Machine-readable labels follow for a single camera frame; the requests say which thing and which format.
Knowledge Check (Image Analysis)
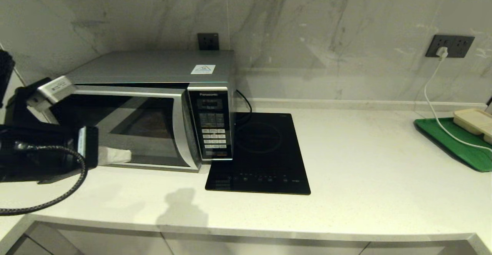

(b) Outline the microwave door with dark glass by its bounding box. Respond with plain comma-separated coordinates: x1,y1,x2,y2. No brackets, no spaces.
48,85,201,172

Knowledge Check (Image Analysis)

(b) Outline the silver Panasonic microwave oven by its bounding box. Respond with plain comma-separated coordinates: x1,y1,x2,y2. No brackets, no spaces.
63,50,238,161

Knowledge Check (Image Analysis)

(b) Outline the grey cabinet front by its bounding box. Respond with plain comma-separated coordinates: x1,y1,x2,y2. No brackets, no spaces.
357,240,479,255
161,230,370,255
4,232,56,255
25,220,175,255

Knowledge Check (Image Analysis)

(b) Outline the white triangle warning sticker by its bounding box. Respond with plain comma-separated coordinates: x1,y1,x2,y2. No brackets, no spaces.
191,64,216,75

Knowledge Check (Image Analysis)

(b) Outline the black induction cooktop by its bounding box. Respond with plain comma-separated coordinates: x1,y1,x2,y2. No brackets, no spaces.
204,112,311,195

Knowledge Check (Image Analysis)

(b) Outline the green plastic tray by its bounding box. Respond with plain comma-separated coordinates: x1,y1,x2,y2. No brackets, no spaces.
414,117,492,172

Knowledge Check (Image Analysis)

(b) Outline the beige lunch container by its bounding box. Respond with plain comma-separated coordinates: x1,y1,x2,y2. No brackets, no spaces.
452,108,492,146

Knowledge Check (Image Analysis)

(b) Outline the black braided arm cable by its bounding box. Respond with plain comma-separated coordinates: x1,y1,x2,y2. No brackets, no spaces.
0,144,88,215

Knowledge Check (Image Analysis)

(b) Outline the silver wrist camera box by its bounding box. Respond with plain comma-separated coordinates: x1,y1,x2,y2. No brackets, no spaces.
26,75,77,112

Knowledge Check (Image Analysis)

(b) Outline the small dark wall socket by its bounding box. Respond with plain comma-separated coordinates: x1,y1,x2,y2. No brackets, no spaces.
197,32,220,51

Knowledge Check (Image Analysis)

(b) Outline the white cable with plug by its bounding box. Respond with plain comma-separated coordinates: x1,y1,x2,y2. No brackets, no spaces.
424,46,492,153

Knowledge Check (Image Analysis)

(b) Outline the wide dark wall socket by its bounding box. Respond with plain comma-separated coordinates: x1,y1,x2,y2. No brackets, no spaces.
425,34,475,58

